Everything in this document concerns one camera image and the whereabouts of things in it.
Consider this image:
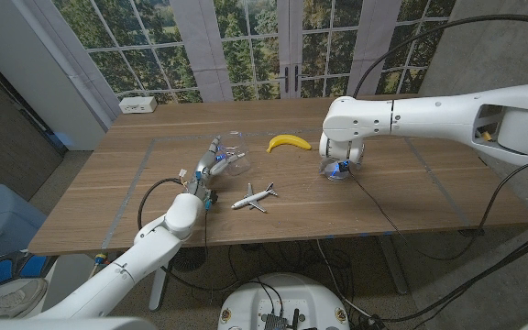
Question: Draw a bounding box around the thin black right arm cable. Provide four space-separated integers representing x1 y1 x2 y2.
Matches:
347 170 528 263

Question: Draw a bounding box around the blue-grey chair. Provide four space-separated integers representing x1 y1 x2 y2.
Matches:
0 183 49 265

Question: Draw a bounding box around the white power outlet box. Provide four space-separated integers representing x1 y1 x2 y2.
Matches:
118 95 159 115

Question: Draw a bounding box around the white table leg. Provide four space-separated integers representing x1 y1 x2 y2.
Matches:
148 265 170 313

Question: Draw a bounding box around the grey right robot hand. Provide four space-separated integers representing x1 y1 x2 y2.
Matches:
321 150 365 178

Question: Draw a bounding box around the black and blue pad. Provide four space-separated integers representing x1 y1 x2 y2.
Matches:
0 249 59 291

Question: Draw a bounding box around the silver jar lid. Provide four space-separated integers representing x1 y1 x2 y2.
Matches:
318 158 352 182

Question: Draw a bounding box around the white toy airplane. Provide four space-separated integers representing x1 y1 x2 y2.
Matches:
231 181 279 215

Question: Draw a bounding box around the black round floor base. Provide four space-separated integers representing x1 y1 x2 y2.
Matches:
170 246 209 272

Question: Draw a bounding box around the clear jar base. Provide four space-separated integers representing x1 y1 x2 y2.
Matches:
217 131 252 178

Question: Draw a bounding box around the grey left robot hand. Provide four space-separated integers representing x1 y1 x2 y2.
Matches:
185 135 248 199

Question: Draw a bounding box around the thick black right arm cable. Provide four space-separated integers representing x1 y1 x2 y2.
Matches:
352 13 528 100

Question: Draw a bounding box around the grey table leg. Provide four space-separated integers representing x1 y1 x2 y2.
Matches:
377 235 412 296

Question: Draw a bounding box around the yellow toy banana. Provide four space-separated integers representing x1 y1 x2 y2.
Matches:
266 134 313 154

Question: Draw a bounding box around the white sneaker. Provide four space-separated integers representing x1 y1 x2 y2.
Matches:
0 277 49 321

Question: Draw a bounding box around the printed window backdrop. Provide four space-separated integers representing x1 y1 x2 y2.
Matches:
51 0 457 105

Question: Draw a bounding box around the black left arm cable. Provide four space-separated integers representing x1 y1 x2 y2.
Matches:
136 177 247 294

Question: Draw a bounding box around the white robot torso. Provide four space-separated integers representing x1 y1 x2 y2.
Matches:
216 272 351 330

